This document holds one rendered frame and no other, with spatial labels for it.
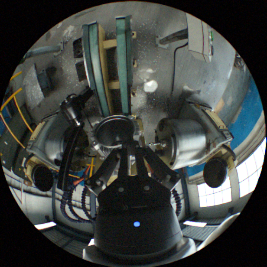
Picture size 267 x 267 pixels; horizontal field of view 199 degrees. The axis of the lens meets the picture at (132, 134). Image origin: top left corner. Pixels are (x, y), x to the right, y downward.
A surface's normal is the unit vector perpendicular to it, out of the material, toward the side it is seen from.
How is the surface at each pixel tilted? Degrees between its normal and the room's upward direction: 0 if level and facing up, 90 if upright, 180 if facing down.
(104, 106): 0
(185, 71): 0
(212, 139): 90
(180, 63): 0
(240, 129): 90
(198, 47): 57
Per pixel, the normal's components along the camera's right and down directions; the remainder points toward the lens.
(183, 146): 0.02, -0.07
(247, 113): -0.98, -0.06
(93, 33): 0.06, 0.77
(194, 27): -0.81, 0.46
